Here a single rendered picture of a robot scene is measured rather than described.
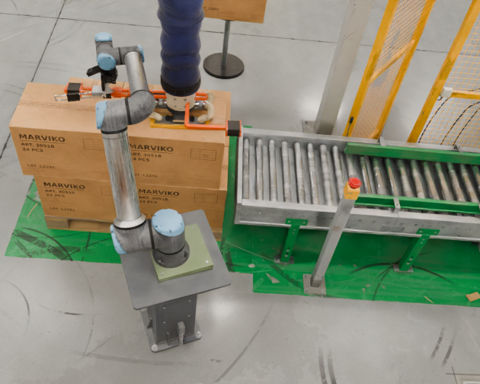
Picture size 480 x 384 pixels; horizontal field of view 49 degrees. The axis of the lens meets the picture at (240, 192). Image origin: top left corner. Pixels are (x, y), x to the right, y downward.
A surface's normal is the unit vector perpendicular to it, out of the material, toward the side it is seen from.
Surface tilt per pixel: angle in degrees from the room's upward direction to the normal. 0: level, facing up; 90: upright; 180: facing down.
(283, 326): 0
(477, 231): 90
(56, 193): 90
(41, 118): 0
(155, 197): 90
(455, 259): 0
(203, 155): 90
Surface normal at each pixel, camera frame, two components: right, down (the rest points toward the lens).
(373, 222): -0.01, 0.75
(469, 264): 0.11, -0.65
